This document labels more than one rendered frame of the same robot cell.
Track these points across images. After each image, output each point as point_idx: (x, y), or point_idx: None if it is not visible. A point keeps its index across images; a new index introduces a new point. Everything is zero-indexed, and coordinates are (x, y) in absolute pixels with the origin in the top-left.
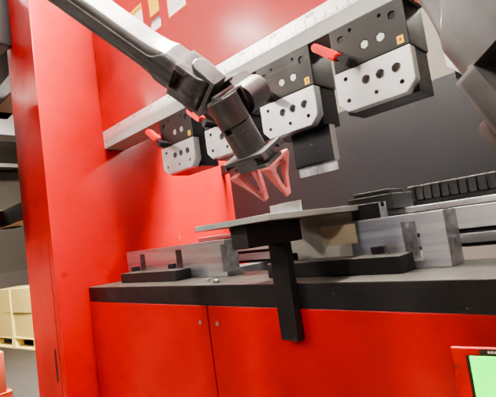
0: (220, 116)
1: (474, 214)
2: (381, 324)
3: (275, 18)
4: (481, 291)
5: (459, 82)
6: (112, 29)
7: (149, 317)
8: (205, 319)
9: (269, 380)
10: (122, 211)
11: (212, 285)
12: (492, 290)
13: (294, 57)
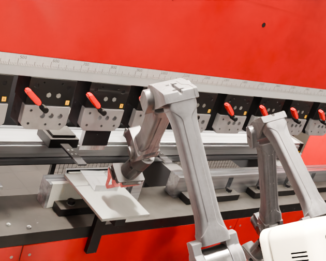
0: (146, 167)
1: (101, 150)
2: (132, 236)
3: (120, 57)
4: (168, 220)
5: (265, 226)
6: (160, 136)
7: None
8: (17, 254)
9: None
10: None
11: (35, 232)
12: (171, 220)
13: (121, 88)
